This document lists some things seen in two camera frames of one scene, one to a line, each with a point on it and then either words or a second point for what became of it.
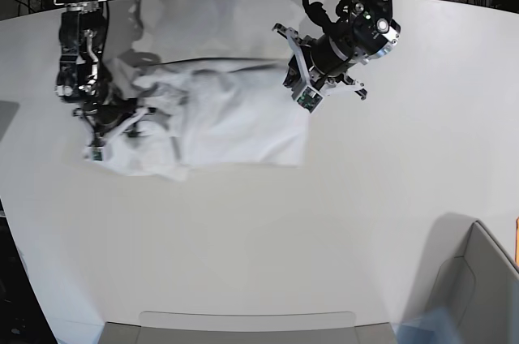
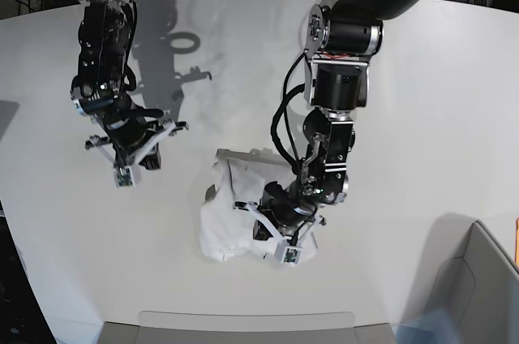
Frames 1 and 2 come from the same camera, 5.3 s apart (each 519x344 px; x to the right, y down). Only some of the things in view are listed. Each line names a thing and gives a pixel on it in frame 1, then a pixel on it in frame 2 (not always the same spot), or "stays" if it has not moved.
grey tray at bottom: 192,327 stays
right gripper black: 330,53 → 289,206
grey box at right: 472,277 stays
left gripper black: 102,118 → 126,133
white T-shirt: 203,113 → 241,176
